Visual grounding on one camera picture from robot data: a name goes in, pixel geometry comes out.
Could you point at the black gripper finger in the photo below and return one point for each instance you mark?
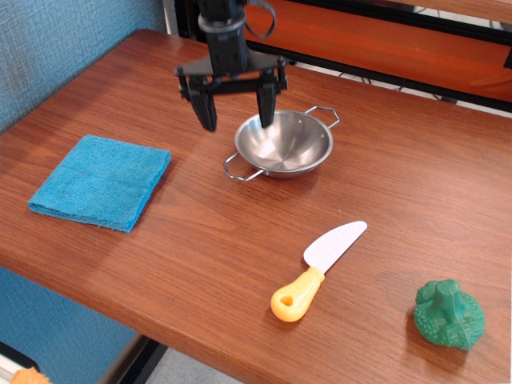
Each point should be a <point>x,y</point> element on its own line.
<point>202,102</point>
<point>266,97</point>

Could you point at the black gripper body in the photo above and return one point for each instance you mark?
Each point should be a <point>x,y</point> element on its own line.
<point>231,67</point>

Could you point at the small stainless steel wok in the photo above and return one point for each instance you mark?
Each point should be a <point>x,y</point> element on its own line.
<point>294,144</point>

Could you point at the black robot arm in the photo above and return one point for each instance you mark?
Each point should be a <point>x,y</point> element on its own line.
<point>217,17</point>

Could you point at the folded blue cloth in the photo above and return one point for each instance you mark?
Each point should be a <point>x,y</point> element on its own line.
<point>102,182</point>

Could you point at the green plastic toy broccoli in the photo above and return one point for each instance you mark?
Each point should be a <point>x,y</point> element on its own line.
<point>446,316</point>

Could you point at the orange object bottom left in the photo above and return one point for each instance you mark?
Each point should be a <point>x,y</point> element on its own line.
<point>29,376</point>

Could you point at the orange panel black frame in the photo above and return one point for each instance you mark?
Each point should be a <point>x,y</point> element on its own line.
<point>391,43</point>

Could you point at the toy knife yellow handle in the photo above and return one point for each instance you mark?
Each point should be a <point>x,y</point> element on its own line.
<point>291,302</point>

